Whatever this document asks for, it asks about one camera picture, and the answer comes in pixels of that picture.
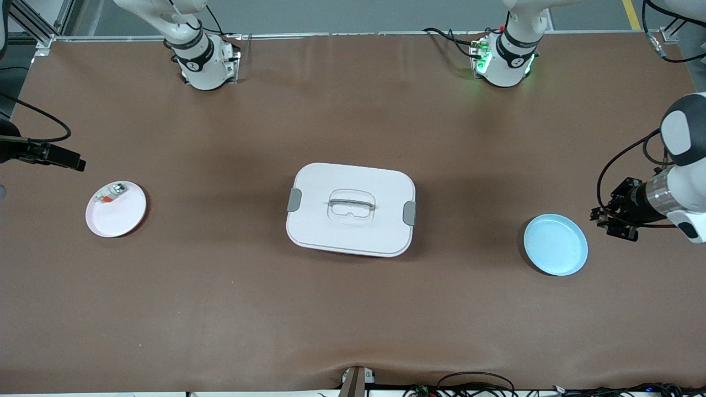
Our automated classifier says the white lidded storage box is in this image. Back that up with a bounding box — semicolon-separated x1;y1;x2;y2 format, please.
286;162;416;258

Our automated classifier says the light blue round plate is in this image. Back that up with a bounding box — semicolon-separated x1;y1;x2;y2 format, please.
523;213;589;276

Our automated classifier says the pale pink round plate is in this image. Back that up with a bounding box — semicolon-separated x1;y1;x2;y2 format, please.
85;181;148;238

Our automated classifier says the brown table cover mat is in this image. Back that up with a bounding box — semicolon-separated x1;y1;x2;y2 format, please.
0;32;706;393

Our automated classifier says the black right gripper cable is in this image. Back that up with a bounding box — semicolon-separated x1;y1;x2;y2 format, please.
0;91;72;144

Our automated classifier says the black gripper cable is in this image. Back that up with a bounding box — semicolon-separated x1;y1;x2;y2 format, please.
597;0;706;228
0;91;72;144

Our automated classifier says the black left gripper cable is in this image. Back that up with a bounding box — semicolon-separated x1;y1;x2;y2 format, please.
597;0;706;228

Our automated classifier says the grey switch with orange block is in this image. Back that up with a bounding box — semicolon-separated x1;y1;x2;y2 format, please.
95;184;127;205

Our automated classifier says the aluminium frame profile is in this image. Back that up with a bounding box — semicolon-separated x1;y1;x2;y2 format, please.
6;0;75;56
662;0;706;42

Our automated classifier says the black cable bundle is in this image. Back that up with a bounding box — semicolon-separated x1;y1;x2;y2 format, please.
403;371;706;397

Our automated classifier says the black arm base cable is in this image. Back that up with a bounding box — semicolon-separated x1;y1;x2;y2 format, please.
422;26;489;58

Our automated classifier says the small white mount bracket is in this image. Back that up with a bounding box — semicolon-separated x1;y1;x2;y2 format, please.
342;368;377;385

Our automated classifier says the brown camera mount post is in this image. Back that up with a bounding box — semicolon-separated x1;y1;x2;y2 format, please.
338;366;367;397

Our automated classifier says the silver table edge rail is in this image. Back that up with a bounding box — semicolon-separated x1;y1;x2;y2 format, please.
52;30;671;42

